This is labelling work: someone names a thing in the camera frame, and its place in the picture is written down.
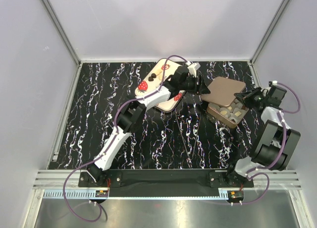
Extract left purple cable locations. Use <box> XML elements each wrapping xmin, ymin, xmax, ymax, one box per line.
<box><xmin>63</xmin><ymin>55</ymin><xmax>193</xmax><ymax>223</ymax></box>

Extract brown tin lid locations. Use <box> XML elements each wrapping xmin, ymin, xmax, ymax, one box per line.
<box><xmin>201</xmin><ymin>77</ymin><xmax>246</xmax><ymax>107</ymax></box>

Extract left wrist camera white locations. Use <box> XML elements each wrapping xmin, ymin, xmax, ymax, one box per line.
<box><xmin>186</xmin><ymin>61</ymin><xmax>201</xmax><ymax>77</ymax></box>

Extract white cable duct left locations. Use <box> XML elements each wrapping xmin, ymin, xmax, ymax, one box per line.
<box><xmin>43</xmin><ymin>189</ymin><xmax>109</xmax><ymax>199</ymax></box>

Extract strawberry pattern white tray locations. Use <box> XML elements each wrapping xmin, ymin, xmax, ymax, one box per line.
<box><xmin>135</xmin><ymin>58</ymin><xmax>185</xmax><ymax>113</ymax></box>

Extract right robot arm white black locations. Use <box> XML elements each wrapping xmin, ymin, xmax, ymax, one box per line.
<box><xmin>224</xmin><ymin>81</ymin><xmax>301</xmax><ymax>187</ymax></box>

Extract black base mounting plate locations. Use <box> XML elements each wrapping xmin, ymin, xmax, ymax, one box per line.
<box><xmin>78</xmin><ymin>169</ymin><xmax>254</xmax><ymax>188</ymax></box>

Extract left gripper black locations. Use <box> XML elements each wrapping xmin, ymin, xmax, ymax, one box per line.
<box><xmin>179</xmin><ymin>75</ymin><xmax>210</xmax><ymax>95</ymax></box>

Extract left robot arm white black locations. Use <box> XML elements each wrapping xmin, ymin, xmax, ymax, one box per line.
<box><xmin>86</xmin><ymin>63</ymin><xmax>210</xmax><ymax>186</ymax></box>

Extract black metal tongs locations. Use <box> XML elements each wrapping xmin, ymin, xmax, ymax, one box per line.
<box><xmin>175</xmin><ymin>111</ymin><xmax>200</xmax><ymax>168</ymax></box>

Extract brown tin box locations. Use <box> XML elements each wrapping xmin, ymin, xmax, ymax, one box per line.
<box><xmin>207</xmin><ymin>99</ymin><xmax>249</xmax><ymax>128</ymax></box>

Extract aluminium frame rail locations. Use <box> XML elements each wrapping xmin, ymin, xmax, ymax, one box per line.
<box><xmin>253</xmin><ymin>170</ymin><xmax>301</xmax><ymax>190</ymax></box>

